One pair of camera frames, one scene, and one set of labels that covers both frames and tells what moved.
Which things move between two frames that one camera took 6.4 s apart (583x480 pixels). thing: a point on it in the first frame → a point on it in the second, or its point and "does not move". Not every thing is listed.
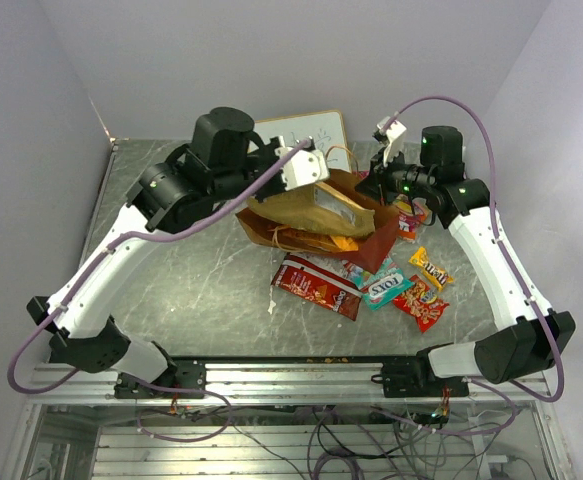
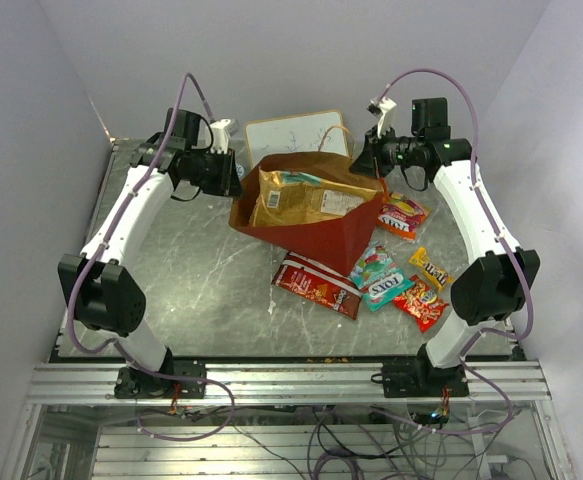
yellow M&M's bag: x=433 y=273 does not move
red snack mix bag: x=422 y=303 does not move
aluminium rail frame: x=266 y=418 does not move
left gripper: x=269 y=150 → x=228 y=183
